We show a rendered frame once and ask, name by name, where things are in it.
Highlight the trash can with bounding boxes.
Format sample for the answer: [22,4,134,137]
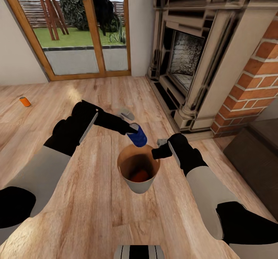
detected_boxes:
[117,144,161,194]

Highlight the can of soda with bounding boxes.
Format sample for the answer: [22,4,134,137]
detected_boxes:
[131,169,150,182]
[127,123,147,147]
[20,97,31,107]

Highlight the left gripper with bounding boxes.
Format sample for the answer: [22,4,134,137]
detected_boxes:
[104,114,138,135]

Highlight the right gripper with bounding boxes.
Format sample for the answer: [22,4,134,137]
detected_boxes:
[152,145,171,160]

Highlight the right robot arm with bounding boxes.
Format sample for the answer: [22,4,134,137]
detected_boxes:
[152,133,278,259]

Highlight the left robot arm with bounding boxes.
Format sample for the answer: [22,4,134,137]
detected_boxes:
[0,100,138,246]

